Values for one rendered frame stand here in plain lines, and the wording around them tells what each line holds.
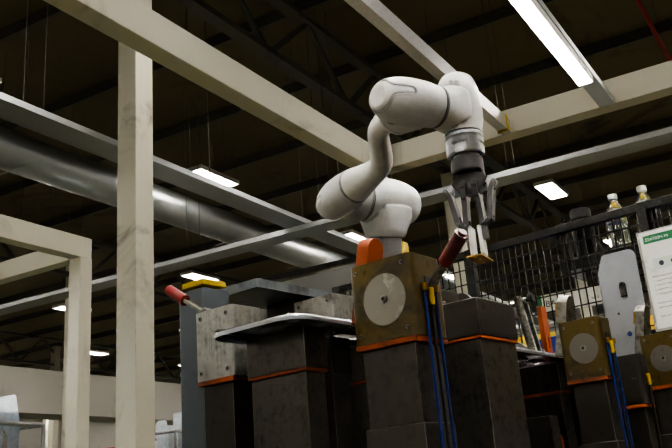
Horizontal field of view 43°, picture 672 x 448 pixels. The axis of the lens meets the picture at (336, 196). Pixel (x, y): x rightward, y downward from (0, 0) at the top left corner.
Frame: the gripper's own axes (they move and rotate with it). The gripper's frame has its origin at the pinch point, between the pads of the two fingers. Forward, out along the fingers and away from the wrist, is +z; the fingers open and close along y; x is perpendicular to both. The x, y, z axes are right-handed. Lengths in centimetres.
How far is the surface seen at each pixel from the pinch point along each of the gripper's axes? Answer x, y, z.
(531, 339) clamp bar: 37.8, -1.2, 18.0
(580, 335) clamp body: -9.6, 21.3, 25.5
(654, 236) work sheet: 89, 27, -15
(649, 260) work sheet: 90, 25, -8
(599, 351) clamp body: -10.3, 24.5, 29.2
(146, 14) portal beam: 155, -226, -213
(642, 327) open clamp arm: 26.0, 28.0, 20.8
